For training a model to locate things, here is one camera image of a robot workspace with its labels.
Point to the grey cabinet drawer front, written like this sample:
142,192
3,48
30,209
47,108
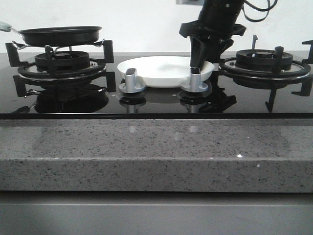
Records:
105,213

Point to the right black pan support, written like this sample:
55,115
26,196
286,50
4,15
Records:
287,71

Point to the left silver stove knob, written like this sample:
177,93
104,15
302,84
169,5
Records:
132,83

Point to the black burner head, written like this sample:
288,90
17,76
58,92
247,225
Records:
64,61
256,59

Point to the black glass gas hob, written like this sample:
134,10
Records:
231,97

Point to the white plate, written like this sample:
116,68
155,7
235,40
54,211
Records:
159,71

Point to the chrome wire trivet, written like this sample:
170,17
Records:
19,46

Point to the black pan support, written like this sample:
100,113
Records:
287,71
56,81

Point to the silver stove knob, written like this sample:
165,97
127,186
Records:
132,83
194,85

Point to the left black burner head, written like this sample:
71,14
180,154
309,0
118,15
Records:
64,61

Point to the black frying pan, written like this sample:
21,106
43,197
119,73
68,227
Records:
60,36

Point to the right black burner head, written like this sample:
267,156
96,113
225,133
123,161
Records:
256,59

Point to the right silver stove knob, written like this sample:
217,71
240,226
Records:
194,85

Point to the left black pan support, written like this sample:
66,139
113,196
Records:
56,81

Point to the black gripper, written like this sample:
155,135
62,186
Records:
217,18

